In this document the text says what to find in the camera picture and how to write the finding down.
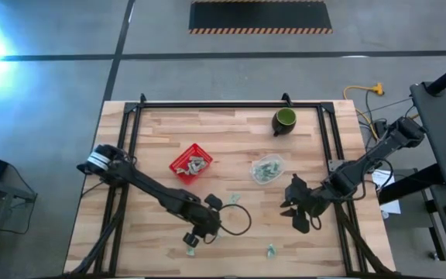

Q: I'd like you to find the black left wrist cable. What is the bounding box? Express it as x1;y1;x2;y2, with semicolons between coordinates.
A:
203;203;252;246

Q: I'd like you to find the black power adapter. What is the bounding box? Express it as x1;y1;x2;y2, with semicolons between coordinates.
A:
373;119;389;136

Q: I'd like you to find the red plastic mesh basket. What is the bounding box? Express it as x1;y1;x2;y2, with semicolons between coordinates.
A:
168;143;214;186

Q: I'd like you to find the grey desk top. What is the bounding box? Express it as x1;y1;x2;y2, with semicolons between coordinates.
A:
409;79;446;187

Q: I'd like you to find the dark mug green inside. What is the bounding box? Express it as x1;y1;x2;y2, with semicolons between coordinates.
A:
271;107;297;137

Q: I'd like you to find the white paper sheet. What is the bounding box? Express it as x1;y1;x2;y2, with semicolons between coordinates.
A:
372;169;402;216

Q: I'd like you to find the black striped floor mat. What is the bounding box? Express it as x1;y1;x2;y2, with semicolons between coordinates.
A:
188;0;333;35

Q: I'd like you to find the clear plastic bag of candies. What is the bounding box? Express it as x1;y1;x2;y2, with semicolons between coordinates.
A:
249;153;286;186

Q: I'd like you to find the black aluminium table frame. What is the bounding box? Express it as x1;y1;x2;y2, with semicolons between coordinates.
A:
66;92;396;279

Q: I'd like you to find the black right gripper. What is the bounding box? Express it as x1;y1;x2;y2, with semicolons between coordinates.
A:
280;173;327;235

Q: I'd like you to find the yellow extension cord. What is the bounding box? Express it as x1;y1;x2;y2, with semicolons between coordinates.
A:
342;82;385;140

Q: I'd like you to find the grey metal stand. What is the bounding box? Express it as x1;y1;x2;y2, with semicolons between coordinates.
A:
0;170;38;279

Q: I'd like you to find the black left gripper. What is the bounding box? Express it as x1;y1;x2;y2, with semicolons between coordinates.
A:
176;193;224;249

